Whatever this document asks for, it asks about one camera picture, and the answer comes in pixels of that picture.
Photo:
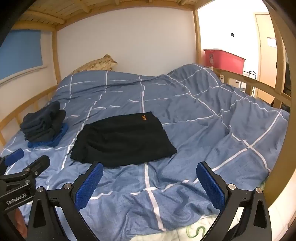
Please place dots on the black metal rack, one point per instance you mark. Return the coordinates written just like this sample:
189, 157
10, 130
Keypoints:
252, 75

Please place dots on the red storage bin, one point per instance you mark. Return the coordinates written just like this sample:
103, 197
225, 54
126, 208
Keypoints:
224, 61

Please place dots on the paper sheet on door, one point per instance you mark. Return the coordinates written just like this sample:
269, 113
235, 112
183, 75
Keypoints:
271, 42

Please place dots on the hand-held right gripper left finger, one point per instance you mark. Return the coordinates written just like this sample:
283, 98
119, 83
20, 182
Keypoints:
90, 185

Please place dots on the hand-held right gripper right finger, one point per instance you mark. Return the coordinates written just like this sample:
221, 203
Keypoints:
210, 185

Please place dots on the wooden bunk bed frame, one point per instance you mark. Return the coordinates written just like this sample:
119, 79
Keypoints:
55, 58

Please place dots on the person's left hand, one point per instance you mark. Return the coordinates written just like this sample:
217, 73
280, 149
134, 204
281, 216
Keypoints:
20, 222

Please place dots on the blue window blind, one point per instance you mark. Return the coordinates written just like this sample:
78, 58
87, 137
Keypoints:
20, 53

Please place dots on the blue folded garment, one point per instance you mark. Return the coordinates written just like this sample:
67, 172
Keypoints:
55, 140

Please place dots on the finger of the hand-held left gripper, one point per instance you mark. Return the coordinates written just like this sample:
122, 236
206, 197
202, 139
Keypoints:
14, 156
38, 165

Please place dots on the black pants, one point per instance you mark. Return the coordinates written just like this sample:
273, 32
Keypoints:
122, 139

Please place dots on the blue checked duvet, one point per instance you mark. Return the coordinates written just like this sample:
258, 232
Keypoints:
189, 115

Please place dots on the white sheet with green print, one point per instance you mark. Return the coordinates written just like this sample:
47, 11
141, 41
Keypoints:
180, 234

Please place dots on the stack of dark folded clothes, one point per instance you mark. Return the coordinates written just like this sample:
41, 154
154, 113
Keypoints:
41, 125

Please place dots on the beige patterned pillow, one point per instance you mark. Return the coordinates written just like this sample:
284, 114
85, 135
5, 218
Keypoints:
97, 64

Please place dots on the beige door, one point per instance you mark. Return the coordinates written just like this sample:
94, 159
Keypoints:
266, 69

